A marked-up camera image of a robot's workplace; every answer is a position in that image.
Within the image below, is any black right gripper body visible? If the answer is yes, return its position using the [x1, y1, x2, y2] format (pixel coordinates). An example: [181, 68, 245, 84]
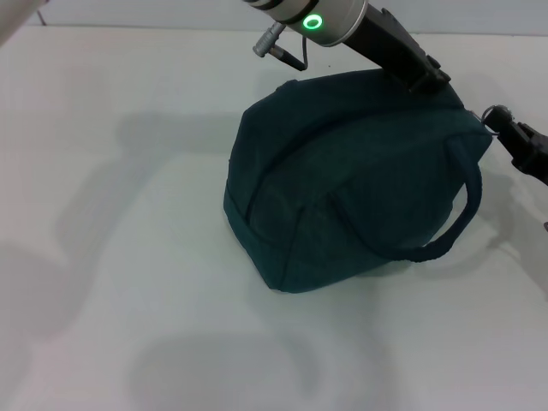
[511, 132, 548, 188]

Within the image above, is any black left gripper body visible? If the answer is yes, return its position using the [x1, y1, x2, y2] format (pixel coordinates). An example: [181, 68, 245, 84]
[340, 3, 436, 93]

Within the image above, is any metal zipper pull ring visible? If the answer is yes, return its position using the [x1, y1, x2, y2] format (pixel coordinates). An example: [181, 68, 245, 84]
[469, 102, 509, 139]

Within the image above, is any dark teal fabric lunch bag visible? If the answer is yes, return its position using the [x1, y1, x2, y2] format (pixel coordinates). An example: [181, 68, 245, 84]
[223, 68, 493, 295]

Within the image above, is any left arm cable with plug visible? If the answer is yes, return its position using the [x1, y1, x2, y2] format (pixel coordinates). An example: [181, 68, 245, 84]
[252, 23, 310, 72]

